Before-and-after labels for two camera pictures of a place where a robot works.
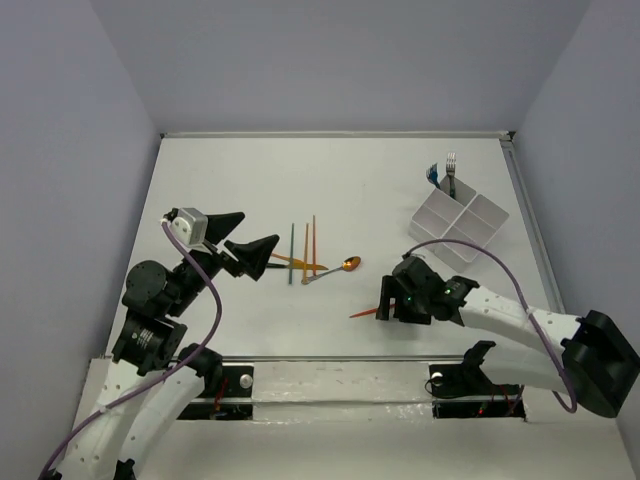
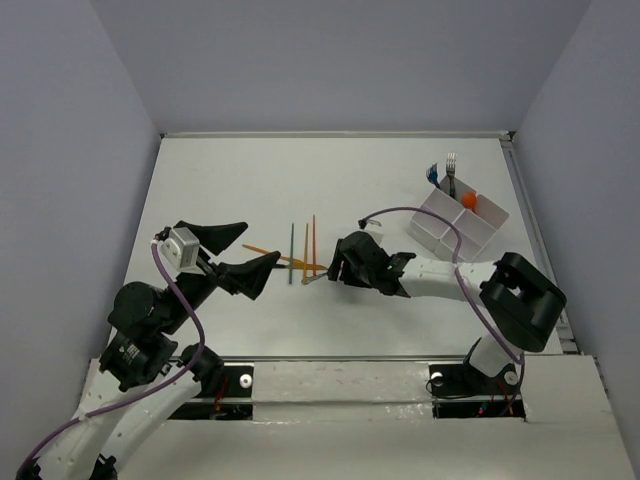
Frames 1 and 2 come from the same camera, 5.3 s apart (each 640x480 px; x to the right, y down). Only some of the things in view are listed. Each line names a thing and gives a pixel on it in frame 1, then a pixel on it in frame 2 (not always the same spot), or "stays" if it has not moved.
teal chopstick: x=291 y=255 stays
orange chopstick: x=314 y=245 stays
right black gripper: x=389 y=288 -> x=347 y=273
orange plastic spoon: x=366 y=312 -> x=469 y=200
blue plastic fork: x=432 y=173 stays
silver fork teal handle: x=451 y=167 stays
